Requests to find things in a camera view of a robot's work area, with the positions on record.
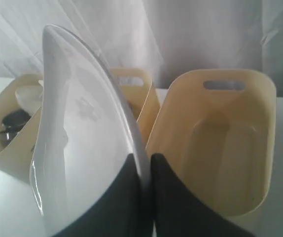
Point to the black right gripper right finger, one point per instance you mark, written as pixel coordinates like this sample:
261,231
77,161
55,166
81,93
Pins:
178,213

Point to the white plastic bowl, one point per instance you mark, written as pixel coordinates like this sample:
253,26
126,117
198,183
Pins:
29,97

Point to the steel mug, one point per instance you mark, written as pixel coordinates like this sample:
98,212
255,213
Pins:
8,134
17,118

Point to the cream bin with circle mark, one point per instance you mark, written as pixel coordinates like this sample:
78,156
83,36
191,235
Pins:
15,158

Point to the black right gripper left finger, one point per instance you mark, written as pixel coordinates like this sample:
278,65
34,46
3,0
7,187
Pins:
116,213

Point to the cream bin with square mark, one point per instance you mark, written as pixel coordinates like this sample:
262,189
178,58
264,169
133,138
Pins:
216,129

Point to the cream bin with triangle mark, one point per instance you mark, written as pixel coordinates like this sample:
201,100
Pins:
143,99

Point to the white square plate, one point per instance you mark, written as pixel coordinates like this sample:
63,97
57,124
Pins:
85,134

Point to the white backdrop curtain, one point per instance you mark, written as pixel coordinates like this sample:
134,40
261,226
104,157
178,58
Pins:
164,37

